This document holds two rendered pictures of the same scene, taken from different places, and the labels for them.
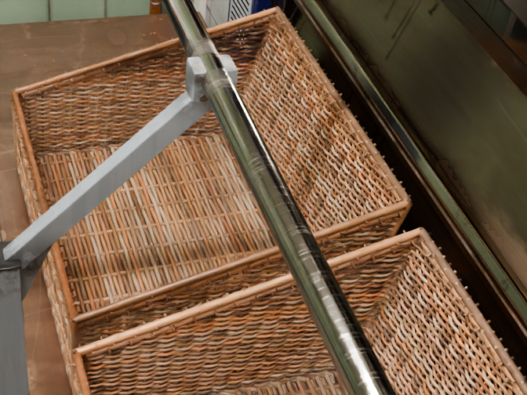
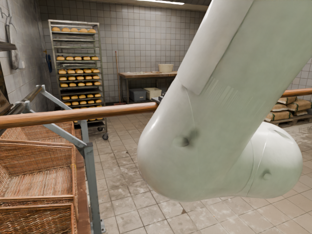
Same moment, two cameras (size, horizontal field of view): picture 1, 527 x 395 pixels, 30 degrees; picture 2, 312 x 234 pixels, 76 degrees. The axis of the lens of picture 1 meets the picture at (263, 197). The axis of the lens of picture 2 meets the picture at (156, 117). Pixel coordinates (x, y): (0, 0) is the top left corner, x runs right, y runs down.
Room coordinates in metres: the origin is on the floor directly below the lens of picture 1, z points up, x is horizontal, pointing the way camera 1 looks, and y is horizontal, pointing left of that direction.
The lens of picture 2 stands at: (1.57, 0.60, 1.34)
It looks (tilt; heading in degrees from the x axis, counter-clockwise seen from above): 17 degrees down; 181
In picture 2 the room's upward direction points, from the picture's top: straight up
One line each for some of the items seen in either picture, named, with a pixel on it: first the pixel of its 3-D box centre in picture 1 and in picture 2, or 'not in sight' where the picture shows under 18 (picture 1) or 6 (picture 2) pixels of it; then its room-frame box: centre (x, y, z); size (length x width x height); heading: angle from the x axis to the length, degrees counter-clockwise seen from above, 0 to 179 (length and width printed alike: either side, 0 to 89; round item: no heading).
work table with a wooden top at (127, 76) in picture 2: not in sight; (161, 89); (-3.92, 0.65, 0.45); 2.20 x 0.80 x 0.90; 113
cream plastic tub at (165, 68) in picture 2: not in sight; (165, 68); (-4.06, 0.76, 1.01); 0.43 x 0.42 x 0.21; 113
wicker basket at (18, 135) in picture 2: not in sight; (42, 137); (0.12, -0.34, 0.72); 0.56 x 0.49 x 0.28; 23
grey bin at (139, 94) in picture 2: not in sight; (137, 94); (-3.65, 0.01, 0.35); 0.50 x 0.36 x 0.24; 23
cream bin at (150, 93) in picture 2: not in sight; (152, 93); (-3.82, 0.40, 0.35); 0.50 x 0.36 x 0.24; 24
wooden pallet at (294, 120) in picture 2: not in sight; (276, 117); (-2.58, 3.12, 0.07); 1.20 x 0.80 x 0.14; 113
